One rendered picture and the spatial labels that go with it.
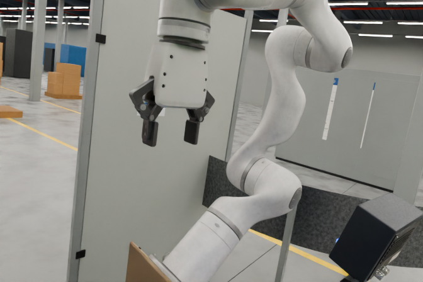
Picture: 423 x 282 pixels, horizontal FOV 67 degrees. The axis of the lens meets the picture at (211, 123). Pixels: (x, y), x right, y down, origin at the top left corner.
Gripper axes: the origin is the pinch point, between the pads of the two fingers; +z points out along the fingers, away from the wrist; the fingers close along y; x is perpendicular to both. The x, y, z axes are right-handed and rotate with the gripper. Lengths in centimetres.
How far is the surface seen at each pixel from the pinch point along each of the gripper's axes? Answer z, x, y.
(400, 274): 143, -29, -298
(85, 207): 72, -130, -41
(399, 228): 21, 21, -60
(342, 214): 61, -35, -161
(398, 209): 19, 16, -72
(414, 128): 15, -73, -412
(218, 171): 55, -118, -132
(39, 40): -58, -1038, -238
